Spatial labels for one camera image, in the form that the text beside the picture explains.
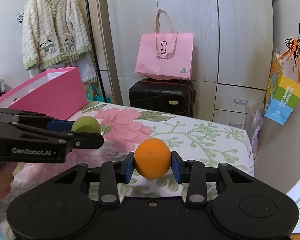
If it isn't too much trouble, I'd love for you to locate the colourful hanging gift bag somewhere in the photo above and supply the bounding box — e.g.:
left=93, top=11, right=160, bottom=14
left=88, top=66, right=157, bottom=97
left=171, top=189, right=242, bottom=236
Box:
left=264, top=37, right=300, bottom=125

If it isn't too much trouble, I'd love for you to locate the grey wardrobe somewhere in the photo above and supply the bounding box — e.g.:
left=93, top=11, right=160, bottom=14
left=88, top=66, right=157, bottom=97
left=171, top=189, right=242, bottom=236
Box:
left=99, top=0, right=273, bottom=128

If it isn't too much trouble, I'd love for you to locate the person's left hand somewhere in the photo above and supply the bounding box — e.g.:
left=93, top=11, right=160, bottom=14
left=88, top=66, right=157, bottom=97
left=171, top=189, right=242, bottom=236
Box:
left=0, top=162, right=18, bottom=200

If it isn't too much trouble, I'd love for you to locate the cream green knit cardigan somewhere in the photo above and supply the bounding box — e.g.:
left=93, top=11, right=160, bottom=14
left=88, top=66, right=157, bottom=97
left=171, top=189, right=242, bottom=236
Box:
left=22, top=0, right=97, bottom=84

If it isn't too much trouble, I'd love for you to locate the green soft ball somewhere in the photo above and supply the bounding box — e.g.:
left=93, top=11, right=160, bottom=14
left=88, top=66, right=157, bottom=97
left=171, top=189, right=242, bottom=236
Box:
left=71, top=116, right=101, bottom=134

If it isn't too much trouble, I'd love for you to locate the black suitcase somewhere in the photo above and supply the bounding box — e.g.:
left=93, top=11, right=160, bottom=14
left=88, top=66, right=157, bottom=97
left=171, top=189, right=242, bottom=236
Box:
left=129, top=78, right=196, bottom=117

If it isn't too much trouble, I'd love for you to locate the pink paper shopping bag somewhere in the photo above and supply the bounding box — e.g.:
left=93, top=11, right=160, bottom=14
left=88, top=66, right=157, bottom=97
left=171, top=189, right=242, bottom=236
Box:
left=135, top=9, right=194, bottom=81

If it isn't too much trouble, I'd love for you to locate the pink storage box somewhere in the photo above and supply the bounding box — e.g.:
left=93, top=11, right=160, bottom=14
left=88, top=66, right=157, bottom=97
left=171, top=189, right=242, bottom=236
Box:
left=0, top=67, right=88, bottom=120

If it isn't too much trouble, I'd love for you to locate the orange soft ball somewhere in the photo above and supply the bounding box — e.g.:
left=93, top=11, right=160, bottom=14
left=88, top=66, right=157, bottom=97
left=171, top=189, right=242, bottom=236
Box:
left=134, top=138, right=171, bottom=179

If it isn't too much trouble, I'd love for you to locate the floral tablecloth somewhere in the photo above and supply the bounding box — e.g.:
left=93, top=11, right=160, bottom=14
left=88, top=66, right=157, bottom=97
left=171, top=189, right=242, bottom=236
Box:
left=0, top=101, right=254, bottom=239

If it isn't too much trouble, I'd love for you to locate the teal gift bag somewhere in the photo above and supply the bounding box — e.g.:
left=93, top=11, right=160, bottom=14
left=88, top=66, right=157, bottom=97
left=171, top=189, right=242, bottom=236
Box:
left=87, top=85, right=111, bottom=103

